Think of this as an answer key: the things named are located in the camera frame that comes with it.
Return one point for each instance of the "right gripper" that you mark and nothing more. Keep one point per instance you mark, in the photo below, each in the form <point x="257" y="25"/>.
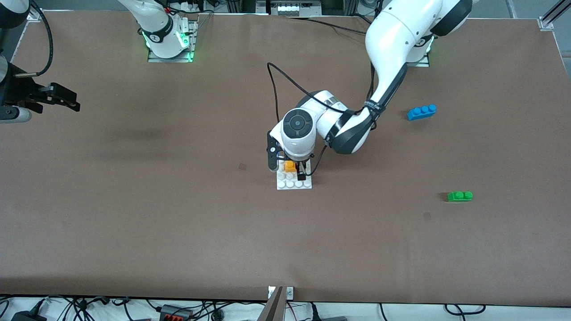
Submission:
<point x="27" y="91"/>

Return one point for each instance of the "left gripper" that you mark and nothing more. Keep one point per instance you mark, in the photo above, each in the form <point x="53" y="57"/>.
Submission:
<point x="302" y="171"/>

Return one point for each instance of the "yellow two-stud block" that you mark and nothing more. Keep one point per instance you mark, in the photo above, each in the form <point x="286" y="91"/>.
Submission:
<point x="290" y="166"/>

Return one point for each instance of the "white studded base plate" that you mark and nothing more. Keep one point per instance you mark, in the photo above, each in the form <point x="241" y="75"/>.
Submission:
<point x="290" y="183"/>

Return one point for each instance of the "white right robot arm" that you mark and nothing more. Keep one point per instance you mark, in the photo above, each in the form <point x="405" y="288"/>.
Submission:
<point x="156" y="22"/>

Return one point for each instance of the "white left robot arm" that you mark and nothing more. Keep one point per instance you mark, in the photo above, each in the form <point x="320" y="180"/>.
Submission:
<point x="397" y="35"/>

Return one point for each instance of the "blue three-stud block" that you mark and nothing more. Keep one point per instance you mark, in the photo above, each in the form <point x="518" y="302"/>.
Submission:
<point x="421" y="113"/>

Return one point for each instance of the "green two-stud block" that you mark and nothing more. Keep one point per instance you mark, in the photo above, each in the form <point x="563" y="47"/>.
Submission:
<point x="459" y="196"/>

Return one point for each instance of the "black plug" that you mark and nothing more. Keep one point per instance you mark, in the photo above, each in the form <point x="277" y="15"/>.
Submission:
<point x="315" y="312"/>

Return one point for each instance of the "white power strip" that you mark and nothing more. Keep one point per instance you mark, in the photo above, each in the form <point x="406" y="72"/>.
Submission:
<point x="287" y="9"/>

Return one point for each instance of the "black orange connector box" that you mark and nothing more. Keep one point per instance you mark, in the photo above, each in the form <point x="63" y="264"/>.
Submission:
<point x="174" y="314"/>

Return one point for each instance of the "black power adapter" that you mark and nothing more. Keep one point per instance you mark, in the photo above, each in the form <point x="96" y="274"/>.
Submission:
<point x="26" y="317"/>

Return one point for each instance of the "aluminium frame profile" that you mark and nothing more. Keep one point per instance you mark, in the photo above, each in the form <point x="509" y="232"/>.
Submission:
<point x="35" y="17"/>
<point x="553" y="15"/>

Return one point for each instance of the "small white edge bracket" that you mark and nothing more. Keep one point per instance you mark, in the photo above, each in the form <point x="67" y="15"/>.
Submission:
<point x="290" y="293"/>
<point x="271" y="292"/>

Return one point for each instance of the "grey-brown camera mount beam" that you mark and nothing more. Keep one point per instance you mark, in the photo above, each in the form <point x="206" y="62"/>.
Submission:
<point x="274" y="310"/>

